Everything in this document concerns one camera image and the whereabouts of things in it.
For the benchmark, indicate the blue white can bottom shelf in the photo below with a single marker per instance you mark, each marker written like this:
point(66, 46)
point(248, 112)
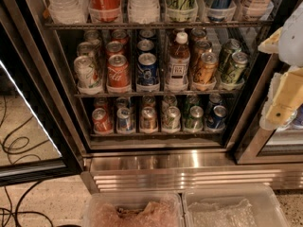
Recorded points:
point(124, 119)

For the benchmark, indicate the green can middle rear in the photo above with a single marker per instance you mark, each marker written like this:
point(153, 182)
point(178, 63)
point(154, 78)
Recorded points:
point(228, 48)

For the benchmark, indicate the blue pepsi can middle rear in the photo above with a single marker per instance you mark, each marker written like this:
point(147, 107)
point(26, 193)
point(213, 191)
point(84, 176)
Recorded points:
point(147, 34)

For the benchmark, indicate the red can bottom rear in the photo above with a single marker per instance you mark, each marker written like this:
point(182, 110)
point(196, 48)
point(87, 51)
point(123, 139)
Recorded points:
point(101, 102)

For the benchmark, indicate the gold can bottom rear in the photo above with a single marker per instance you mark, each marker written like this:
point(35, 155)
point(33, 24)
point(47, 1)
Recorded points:
point(148, 101)

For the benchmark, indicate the right clear plastic bin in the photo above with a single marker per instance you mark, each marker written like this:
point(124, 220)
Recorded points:
point(235, 205)

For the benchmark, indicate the orange gold can middle rear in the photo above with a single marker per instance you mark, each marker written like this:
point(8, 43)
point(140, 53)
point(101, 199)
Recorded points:
point(197, 34)

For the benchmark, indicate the red coca-cola can middle rear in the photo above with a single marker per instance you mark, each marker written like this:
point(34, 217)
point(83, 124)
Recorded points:
point(120, 35)

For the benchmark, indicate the right glass fridge door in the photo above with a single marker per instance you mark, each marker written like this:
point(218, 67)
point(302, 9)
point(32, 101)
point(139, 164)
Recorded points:
point(253, 144)

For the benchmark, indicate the clear water bottle top centre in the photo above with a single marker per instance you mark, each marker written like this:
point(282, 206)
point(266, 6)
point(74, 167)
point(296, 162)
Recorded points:
point(143, 11)

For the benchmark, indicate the orange gold can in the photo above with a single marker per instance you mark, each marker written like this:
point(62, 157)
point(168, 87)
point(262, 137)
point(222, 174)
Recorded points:
point(200, 47)
point(205, 68)
point(197, 34)

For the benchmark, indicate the green can middle front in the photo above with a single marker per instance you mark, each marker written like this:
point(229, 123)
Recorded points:
point(235, 67)

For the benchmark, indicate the green can bottom shelf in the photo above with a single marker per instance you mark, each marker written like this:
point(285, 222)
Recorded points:
point(194, 120)

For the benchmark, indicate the stainless steel fridge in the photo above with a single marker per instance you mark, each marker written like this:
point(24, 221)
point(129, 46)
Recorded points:
point(163, 159)

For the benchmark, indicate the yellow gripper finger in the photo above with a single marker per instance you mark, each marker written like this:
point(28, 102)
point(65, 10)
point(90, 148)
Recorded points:
point(284, 97)
point(270, 45)

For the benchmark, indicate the blue pepsi can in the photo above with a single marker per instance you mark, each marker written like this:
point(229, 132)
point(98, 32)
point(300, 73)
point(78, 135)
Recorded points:
point(147, 69)
point(145, 46)
point(147, 34)

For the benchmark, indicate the red coca-cola can bottom shelf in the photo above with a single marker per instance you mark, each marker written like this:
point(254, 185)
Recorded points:
point(101, 120)

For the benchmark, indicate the silver green 7up can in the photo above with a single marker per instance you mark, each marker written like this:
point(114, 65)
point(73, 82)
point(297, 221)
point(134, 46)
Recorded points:
point(171, 118)

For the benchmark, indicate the brown tea bottle white cap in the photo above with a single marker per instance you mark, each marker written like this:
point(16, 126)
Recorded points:
point(178, 63)

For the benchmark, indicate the red coca-cola can middle front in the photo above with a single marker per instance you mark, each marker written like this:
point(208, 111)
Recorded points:
point(118, 71)

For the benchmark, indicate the red coca-cola can shelf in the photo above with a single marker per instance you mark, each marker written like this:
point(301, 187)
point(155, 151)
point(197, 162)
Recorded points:
point(101, 120)
point(104, 10)

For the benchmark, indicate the left clear plastic bin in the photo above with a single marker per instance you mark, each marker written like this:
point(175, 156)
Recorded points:
point(134, 209)

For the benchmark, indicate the white can middle shelf front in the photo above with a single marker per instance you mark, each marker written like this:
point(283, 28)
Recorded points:
point(86, 71)

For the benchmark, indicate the orange gold can middle front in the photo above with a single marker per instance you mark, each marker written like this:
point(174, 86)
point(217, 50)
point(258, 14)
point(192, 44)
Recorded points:
point(205, 68)

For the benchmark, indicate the white can middle shelf rear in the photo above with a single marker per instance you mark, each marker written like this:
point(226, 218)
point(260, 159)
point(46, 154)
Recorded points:
point(92, 36)

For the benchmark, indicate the green can bottom rear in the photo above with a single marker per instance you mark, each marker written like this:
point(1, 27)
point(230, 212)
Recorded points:
point(191, 100)

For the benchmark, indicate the clear water bottle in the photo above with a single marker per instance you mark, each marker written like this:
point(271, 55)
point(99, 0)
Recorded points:
point(68, 11)
point(143, 11)

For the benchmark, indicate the open glass fridge door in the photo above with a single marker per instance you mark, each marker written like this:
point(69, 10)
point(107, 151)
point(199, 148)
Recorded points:
point(38, 138)

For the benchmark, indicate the clear water bottle top left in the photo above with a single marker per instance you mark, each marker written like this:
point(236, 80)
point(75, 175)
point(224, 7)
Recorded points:
point(68, 11)

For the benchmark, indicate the red coca-cola can top shelf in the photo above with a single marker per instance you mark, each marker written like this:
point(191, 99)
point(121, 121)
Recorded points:
point(104, 10)

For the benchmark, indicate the blue white can bottom rear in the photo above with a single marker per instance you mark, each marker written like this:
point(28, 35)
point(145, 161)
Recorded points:
point(123, 102)

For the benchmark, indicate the clear plastic bin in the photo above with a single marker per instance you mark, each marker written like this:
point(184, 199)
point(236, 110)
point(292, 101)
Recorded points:
point(134, 209)
point(235, 205)

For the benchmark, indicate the gold can bottom shelf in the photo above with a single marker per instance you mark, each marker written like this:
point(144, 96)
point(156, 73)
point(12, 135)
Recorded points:
point(148, 118)

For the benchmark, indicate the blue pepsi can middle front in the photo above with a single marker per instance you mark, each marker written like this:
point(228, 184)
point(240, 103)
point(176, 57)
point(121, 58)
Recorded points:
point(147, 69)

